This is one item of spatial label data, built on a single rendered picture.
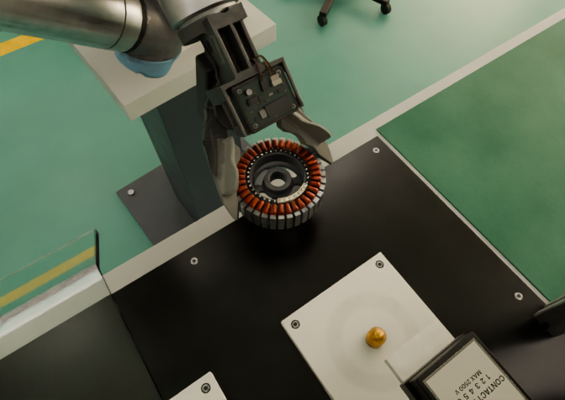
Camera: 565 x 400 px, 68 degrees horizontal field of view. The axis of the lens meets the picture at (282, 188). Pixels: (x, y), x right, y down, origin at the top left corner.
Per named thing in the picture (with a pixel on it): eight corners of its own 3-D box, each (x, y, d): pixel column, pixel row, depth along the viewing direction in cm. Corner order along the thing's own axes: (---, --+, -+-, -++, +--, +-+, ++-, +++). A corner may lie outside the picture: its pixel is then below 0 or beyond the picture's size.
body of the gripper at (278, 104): (245, 145, 40) (184, 21, 37) (221, 143, 48) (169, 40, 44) (309, 110, 42) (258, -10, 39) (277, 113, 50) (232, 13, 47)
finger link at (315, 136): (351, 167, 47) (287, 123, 43) (324, 163, 53) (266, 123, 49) (363, 143, 47) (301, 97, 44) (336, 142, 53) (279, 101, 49)
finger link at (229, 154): (221, 228, 42) (229, 135, 41) (208, 217, 48) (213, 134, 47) (250, 228, 43) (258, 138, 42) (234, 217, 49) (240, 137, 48)
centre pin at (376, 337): (361, 336, 47) (366, 331, 45) (375, 326, 48) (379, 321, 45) (372, 351, 46) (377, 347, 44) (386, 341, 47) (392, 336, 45)
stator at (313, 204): (215, 179, 53) (211, 162, 50) (288, 139, 56) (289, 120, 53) (264, 249, 48) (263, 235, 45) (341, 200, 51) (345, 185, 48)
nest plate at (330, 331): (280, 323, 49) (280, 321, 48) (378, 255, 53) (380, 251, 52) (364, 449, 43) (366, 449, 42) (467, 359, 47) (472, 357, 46)
